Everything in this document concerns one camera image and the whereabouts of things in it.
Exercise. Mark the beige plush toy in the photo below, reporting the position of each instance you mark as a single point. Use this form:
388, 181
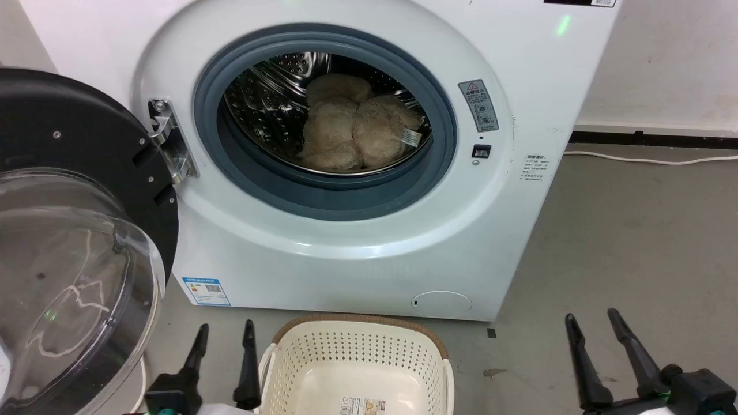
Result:
346, 127

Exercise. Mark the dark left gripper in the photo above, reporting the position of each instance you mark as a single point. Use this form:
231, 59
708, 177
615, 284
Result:
173, 397

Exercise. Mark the black washer control panel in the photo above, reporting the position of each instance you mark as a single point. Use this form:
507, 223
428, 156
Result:
579, 2

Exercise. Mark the steel perforated washer drum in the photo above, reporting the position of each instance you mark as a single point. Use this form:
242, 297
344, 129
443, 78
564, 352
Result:
265, 109

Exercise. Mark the blue energy label sticker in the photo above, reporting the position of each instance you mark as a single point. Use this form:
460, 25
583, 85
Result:
206, 291

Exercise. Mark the round white filter cover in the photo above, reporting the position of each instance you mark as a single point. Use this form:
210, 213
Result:
441, 303

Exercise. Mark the cream perforated laundry basket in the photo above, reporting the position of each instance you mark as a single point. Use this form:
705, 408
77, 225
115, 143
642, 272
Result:
357, 357

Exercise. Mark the white front-load washing machine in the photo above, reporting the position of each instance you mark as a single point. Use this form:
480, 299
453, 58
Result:
357, 253

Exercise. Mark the grey rubber door gasket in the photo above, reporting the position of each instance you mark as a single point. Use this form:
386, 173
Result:
328, 193

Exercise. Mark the grey warning label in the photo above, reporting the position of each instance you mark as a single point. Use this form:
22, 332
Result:
478, 105

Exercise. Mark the silver door hinge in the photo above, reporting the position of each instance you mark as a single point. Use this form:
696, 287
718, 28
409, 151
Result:
170, 144

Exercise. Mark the black wall baseboard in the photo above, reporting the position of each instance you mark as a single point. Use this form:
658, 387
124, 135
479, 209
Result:
651, 140

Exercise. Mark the black round washer door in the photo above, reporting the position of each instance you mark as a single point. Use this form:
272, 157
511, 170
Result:
75, 242

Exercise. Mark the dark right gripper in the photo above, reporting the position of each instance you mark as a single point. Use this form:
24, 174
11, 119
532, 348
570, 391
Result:
700, 395

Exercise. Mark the printed basket label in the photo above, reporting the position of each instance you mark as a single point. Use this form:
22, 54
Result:
362, 406

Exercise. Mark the black door latch socket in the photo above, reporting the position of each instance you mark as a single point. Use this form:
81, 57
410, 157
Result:
481, 151

